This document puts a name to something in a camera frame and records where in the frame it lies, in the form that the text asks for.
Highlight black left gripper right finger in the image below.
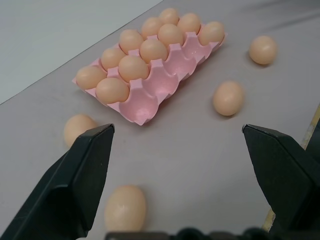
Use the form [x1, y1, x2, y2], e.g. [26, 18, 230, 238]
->
[241, 123, 320, 240]

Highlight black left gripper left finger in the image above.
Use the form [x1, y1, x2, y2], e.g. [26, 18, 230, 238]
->
[0, 123, 116, 240]

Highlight pink egg tray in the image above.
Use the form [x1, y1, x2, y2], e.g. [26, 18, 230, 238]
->
[71, 23, 229, 127]

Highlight beige egg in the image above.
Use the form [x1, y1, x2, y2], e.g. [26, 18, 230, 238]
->
[63, 113, 99, 148]
[75, 65, 108, 90]
[177, 12, 202, 35]
[198, 21, 225, 46]
[248, 35, 278, 66]
[141, 17, 163, 37]
[118, 55, 149, 82]
[158, 7, 180, 25]
[157, 23, 185, 46]
[100, 47, 127, 70]
[104, 184, 147, 232]
[139, 39, 169, 61]
[119, 29, 145, 52]
[212, 80, 245, 117]
[95, 77, 131, 104]

